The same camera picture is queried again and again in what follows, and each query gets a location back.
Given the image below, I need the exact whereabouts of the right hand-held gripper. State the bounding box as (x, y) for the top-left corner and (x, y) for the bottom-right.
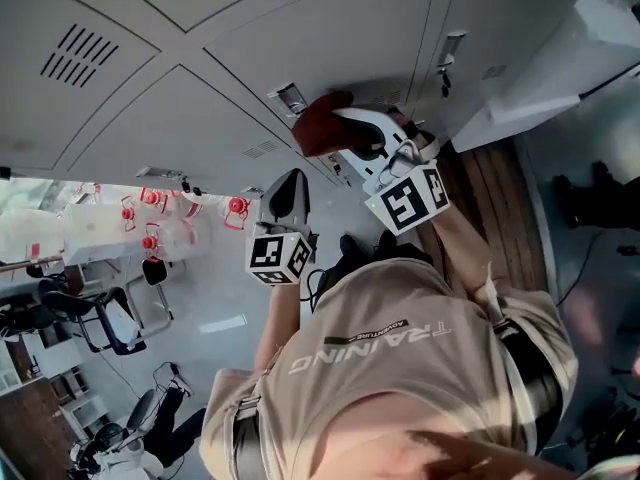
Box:
(331, 108), (452, 237)

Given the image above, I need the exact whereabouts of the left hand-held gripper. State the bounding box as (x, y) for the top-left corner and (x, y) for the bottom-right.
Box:
(244, 167), (315, 288)

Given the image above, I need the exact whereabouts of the dark red cloth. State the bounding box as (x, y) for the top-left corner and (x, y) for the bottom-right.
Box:
(290, 90), (387, 159)

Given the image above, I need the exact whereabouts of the bank of grey locker doors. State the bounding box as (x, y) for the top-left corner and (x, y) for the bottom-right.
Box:
(0, 0), (591, 194)

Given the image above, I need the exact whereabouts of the person's left forearm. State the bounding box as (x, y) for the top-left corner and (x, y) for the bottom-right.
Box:
(253, 282), (302, 375)

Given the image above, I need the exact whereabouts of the person's right forearm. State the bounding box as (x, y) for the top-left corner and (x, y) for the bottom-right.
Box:
(428, 206), (512, 303)

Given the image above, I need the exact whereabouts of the person's black shoe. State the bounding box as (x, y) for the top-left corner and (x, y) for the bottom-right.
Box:
(373, 229), (404, 262)
(338, 234), (366, 272)

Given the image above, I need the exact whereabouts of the cluster of red-capped water jugs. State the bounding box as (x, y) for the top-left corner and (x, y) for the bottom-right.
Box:
(74, 182), (252, 265)

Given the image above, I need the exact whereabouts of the white table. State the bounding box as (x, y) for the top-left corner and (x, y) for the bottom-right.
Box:
(62, 201), (151, 267)

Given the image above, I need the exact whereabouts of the person's beige shirt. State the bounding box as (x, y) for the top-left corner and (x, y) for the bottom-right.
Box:
(198, 256), (580, 480)

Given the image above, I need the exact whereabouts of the white cabinet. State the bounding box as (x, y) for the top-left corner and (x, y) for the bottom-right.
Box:
(449, 0), (640, 154)

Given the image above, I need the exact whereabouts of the black office chair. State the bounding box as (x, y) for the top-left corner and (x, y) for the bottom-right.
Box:
(38, 276), (148, 357)

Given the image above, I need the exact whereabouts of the black bag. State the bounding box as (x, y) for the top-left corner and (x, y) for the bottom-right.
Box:
(551, 160), (640, 232)

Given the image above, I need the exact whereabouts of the brown wooden desk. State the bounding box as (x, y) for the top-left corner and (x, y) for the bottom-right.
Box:
(0, 376), (80, 480)

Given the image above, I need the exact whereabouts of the metal locker handle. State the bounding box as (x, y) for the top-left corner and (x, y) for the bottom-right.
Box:
(266, 82), (309, 118)
(134, 165), (184, 180)
(436, 30), (469, 69)

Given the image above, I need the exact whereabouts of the black cable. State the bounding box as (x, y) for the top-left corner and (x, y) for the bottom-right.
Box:
(554, 231), (607, 309)
(300, 266), (329, 315)

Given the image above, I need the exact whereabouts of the white metal-frame chair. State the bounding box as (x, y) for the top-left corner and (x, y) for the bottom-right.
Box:
(123, 256), (175, 340)

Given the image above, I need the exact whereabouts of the black harness strap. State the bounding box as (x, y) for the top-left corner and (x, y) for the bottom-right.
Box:
(492, 317), (564, 452)
(230, 407), (264, 480)

